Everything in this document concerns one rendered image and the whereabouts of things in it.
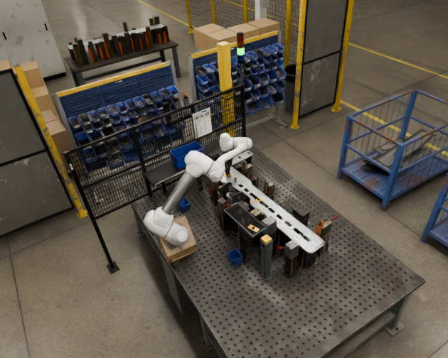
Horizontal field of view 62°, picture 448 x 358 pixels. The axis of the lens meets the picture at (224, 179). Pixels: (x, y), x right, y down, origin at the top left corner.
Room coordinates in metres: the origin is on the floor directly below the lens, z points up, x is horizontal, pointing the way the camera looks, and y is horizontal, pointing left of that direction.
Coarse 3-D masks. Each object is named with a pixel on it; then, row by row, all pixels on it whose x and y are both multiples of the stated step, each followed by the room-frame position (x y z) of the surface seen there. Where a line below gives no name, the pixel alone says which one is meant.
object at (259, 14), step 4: (256, 0) 7.35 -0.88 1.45; (260, 0) 7.24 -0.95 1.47; (264, 0) 7.19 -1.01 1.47; (268, 0) 7.24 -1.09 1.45; (256, 4) 7.35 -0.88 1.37; (260, 4) 7.24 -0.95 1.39; (264, 4) 7.19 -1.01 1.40; (268, 4) 7.24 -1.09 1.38; (256, 8) 7.35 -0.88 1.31; (260, 8) 7.27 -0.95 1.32; (264, 8) 7.31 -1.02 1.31; (256, 12) 7.35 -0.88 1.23; (260, 12) 7.27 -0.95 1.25; (264, 12) 7.31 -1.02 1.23; (256, 16) 7.36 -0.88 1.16; (260, 16) 7.27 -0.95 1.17; (264, 16) 7.31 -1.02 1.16
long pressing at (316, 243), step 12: (228, 180) 2.73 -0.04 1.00; (240, 180) 2.71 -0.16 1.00; (252, 192) 2.52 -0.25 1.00; (252, 204) 2.37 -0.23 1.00; (276, 204) 2.35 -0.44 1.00; (276, 216) 2.20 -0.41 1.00; (288, 216) 2.19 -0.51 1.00; (288, 228) 2.05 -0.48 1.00; (300, 228) 2.04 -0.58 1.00; (300, 240) 1.91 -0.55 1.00; (312, 240) 1.90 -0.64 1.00; (312, 252) 1.79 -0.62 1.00
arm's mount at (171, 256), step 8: (184, 216) 2.32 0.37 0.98; (184, 224) 2.26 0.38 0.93; (160, 240) 2.18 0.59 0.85; (192, 240) 2.18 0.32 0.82; (168, 248) 2.10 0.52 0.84; (176, 248) 2.11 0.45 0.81; (184, 248) 2.12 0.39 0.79; (192, 248) 2.14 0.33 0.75; (168, 256) 2.04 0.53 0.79; (176, 256) 2.08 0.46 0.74
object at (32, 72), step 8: (0, 64) 6.31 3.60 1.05; (8, 64) 6.27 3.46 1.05; (24, 64) 6.20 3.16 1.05; (32, 64) 6.17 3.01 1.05; (24, 72) 5.89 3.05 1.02; (32, 72) 5.93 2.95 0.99; (40, 72) 5.98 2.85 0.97; (32, 80) 5.91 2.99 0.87; (40, 80) 5.96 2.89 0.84; (32, 88) 5.90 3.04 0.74; (40, 88) 5.87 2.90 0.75; (40, 96) 5.57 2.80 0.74; (48, 96) 5.62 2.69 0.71; (40, 104) 5.55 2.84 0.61; (48, 104) 5.60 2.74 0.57; (56, 112) 6.15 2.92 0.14
